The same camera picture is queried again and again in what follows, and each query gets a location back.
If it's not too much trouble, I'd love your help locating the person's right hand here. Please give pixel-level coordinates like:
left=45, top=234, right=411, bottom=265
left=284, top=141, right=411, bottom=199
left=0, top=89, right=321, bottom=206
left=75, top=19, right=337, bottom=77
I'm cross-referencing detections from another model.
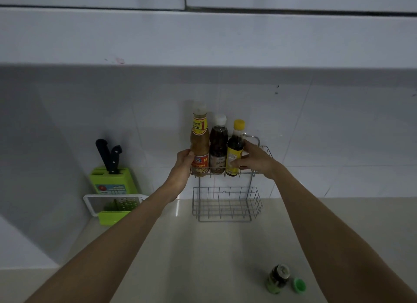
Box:
left=230, top=140, right=287, bottom=180

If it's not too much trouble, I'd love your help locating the person's left hand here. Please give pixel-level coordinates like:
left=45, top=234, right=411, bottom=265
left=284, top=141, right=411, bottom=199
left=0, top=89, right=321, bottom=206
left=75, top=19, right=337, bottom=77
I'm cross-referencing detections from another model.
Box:
left=162, top=149, right=195, bottom=202

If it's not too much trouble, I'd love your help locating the yellow label soy sauce bottle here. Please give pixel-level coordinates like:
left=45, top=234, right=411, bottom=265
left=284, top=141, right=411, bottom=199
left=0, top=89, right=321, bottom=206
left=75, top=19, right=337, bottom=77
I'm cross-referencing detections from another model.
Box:
left=225, top=119, right=245, bottom=177

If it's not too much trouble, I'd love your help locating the tall light brown sauce bottle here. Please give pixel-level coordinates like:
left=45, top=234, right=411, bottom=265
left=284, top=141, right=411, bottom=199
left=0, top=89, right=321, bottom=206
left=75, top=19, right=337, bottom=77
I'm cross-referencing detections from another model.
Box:
left=190, top=101, right=210, bottom=177

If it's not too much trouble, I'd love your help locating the dark sauce bottle white cap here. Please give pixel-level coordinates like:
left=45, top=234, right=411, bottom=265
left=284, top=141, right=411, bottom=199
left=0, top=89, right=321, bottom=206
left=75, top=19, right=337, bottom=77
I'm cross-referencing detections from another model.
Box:
left=208, top=114, right=228, bottom=175

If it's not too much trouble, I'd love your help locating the grey wire two-tier rack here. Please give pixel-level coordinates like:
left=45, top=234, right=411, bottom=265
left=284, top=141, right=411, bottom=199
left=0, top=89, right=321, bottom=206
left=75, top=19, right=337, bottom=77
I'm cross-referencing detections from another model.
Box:
left=190, top=133, right=274, bottom=223

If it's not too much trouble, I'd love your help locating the small green jar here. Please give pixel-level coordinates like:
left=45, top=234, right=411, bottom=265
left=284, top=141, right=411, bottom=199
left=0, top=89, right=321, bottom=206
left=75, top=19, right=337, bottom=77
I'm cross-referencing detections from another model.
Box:
left=266, top=264, right=291, bottom=295

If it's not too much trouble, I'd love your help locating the green cap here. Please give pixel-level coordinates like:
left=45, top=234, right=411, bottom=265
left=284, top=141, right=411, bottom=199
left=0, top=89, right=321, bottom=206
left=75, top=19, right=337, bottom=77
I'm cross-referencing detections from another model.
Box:
left=291, top=277, right=307, bottom=293

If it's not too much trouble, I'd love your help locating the person's left forearm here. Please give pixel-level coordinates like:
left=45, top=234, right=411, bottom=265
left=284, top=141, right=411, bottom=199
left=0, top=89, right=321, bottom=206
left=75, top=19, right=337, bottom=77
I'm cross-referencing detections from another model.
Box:
left=24, top=185, right=178, bottom=303

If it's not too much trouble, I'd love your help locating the person's right forearm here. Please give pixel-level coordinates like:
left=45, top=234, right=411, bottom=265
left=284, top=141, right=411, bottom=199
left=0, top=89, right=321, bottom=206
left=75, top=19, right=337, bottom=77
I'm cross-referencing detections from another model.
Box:
left=272, top=167, right=417, bottom=303

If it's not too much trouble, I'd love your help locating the green knife block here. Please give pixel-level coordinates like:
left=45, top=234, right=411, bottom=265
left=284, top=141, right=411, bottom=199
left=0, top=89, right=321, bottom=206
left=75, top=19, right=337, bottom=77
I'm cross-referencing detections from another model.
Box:
left=88, top=167, right=138, bottom=196

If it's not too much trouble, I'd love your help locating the green grater holder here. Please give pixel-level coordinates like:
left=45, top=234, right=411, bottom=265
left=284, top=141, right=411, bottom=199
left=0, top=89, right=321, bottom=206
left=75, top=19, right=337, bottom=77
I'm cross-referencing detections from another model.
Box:
left=98, top=198, right=131, bottom=226

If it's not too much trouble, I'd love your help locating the white framed grater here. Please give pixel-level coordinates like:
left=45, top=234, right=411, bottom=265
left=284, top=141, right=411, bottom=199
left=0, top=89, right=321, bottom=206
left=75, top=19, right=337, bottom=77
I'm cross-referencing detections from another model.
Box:
left=83, top=194, right=149, bottom=217

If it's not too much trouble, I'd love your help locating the white upper cabinet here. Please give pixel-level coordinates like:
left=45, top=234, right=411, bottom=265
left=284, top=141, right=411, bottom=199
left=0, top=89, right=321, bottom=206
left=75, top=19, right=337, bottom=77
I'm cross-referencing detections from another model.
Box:
left=0, top=0, right=417, bottom=69

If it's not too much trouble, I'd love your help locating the small black-handled knife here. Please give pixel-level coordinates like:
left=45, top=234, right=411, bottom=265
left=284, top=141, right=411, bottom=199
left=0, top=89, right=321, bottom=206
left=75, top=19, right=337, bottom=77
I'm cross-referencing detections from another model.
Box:
left=109, top=145, right=123, bottom=175

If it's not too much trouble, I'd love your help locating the large black-handled knife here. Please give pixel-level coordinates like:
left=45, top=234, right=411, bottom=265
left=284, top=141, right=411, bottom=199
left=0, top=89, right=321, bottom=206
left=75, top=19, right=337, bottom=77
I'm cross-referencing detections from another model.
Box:
left=95, top=139, right=113, bottom=173

